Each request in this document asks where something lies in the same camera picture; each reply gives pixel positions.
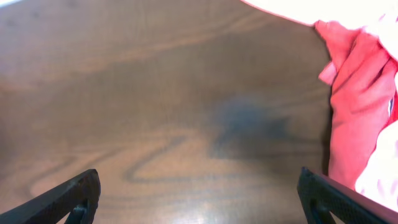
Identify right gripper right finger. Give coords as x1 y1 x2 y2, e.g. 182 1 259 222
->
297 167 397 224

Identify red shirt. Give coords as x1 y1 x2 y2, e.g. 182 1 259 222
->
314 21 397 189

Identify coral pink shirt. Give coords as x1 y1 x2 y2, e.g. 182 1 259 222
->
249 0 397 210

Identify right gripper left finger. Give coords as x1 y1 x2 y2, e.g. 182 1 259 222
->
1 169 101 224

